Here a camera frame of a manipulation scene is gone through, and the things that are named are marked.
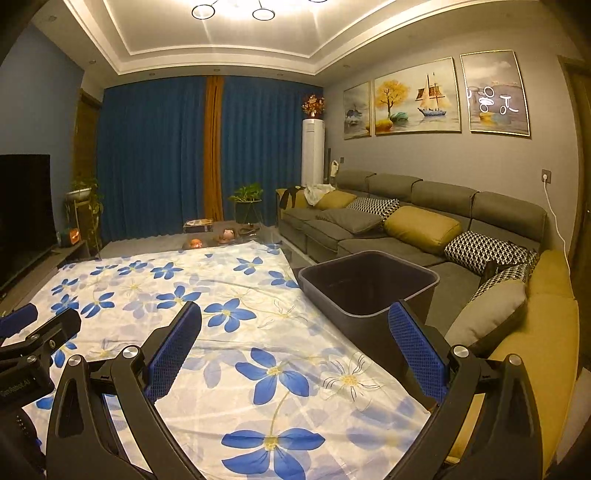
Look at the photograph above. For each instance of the potted plant dark pot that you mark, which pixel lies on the potted plant dark pot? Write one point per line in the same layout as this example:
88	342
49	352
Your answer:
247	191

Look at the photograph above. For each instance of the blue floral tablecloth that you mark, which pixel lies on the blue floral tablecloth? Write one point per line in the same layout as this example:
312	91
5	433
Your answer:
277	323

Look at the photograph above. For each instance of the dark grey trash bin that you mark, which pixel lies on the dark grey trash bin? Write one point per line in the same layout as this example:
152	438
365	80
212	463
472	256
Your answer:
364	337

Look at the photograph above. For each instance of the flat printed box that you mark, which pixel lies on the flat printed box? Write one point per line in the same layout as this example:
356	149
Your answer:
198	225

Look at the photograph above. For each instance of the grey yellow corner sofa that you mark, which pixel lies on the grey yellow corner sofa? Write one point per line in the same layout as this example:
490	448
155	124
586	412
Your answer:
443	194

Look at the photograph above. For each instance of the small framed painting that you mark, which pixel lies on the small framed painting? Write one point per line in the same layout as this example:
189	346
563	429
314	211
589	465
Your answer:
358	110

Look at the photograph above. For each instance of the black television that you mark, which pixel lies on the black television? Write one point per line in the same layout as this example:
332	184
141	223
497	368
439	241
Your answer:
23	217

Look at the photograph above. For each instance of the blue curtain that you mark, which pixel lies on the blue curtain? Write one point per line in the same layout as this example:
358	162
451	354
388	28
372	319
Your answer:
263	147
152	161

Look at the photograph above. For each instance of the framed abstract painting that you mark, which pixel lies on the framed abstract painting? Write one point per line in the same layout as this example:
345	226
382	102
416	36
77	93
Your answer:
496	92

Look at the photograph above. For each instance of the glass coffee table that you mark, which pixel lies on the glass coffee table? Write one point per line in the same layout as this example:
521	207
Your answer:
258	240

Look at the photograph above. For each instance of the large yellow cushion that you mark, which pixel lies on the large yellow cushion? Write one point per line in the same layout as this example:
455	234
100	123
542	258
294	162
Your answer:
422	228

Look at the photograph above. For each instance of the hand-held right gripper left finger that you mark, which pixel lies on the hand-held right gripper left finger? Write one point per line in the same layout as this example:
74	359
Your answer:
173	346

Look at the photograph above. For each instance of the black jacket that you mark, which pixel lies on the black jacket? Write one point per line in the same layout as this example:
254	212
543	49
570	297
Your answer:
288	198

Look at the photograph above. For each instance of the television cabinet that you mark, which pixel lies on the television cabinet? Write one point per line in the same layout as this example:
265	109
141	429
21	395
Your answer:
74	251

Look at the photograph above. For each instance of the large grey cushion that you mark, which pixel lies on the large grey cushion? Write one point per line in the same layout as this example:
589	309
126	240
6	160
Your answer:
489	318

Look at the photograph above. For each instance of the small orange glowing clock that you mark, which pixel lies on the small orange glowing clock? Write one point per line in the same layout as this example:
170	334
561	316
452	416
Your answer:
73	237

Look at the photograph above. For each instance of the wall socket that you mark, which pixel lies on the wall socket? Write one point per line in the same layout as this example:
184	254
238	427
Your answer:
546	176

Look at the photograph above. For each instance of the orange curtain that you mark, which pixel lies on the orange curtain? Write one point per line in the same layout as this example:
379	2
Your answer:
213	147

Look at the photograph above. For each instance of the tree and ship painting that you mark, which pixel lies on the tree and ship painting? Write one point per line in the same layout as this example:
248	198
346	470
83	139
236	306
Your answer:
415	97

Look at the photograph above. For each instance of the houndstooth patterned cushion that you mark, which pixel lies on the houndstooth patterned cushion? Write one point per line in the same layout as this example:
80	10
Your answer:
510	277

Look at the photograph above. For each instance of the small yellow cushion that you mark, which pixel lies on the small yellow cushion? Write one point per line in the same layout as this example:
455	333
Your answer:
337	200

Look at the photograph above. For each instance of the black white patterned cushion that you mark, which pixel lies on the black white patterned cushion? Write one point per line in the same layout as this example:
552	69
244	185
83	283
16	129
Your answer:
374	206
489	249

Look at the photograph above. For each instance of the wooden door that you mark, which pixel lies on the wooden door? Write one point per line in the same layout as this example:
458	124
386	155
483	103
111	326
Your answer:
87	134

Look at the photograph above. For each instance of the small orange ornament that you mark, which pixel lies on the small orange ornament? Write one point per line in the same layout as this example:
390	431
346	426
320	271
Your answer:
195	242

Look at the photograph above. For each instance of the golden flower ornament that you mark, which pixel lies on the golden flower ornament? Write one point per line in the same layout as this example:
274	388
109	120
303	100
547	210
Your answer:
314	105

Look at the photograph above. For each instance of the potted plant on stand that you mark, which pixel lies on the potted plant on stand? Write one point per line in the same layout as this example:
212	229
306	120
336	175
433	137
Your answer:
83	189

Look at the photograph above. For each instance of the white clothes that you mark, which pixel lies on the white clothes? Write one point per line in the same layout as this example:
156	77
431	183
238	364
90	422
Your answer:
318	194

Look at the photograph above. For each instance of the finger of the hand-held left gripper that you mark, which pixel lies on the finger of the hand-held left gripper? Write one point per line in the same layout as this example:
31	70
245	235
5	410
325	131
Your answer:
21	318
51	327

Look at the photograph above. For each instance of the white standing air conditioner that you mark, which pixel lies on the white standing air conditioner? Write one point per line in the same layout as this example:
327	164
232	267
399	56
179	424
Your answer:
313	152

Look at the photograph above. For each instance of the flat grey cushion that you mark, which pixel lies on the flat grey cushion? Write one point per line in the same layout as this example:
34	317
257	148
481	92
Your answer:
355	220

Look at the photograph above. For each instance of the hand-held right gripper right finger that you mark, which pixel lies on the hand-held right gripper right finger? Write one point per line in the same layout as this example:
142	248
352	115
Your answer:
415	350

